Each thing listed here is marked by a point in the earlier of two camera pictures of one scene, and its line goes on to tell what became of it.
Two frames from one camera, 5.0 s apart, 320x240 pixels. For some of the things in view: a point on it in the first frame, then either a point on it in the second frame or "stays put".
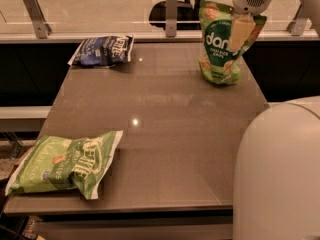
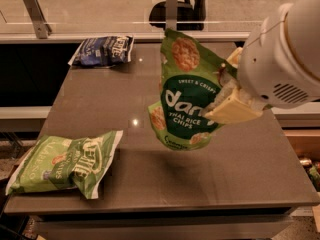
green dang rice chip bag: (219, 66) → (193, 79)
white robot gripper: (250, 0) → (271, 67)
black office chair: (188, 15) stays put
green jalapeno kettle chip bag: (55, 163) stays put
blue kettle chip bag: (104, 51) stays put
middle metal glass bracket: (171, 13) stays put
